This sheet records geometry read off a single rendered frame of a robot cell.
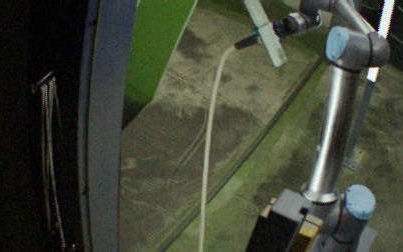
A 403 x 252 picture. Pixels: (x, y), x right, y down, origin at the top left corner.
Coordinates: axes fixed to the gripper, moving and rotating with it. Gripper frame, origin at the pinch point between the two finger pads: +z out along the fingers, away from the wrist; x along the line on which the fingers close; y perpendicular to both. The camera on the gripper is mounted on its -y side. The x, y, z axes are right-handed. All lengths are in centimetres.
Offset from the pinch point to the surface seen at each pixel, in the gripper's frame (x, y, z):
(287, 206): -25, -93, 92
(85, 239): -29, -22, 100
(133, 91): -2, 92, 2
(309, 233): -34, -89, 86
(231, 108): -33, 124, -70
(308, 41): -16, 133, -163
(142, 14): 29, 64, 0
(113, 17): 15, -65, 91
